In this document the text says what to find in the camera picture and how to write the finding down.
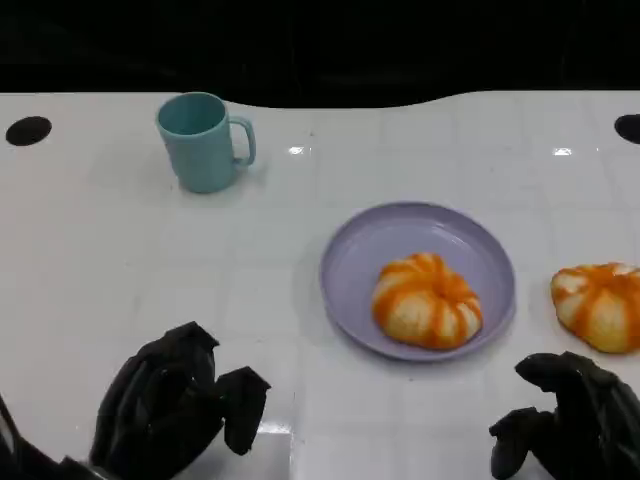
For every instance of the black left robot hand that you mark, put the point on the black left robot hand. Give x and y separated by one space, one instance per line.
160 405

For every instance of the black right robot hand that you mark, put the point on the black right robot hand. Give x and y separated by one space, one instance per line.
587 415

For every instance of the orange and white bread roll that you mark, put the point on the orange and white bread roll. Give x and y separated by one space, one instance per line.
600 310
427 302

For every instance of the lilac plate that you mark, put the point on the lilac plate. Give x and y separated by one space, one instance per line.
360 270

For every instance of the pale green mug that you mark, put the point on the pale green mug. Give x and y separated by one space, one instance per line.
202 145

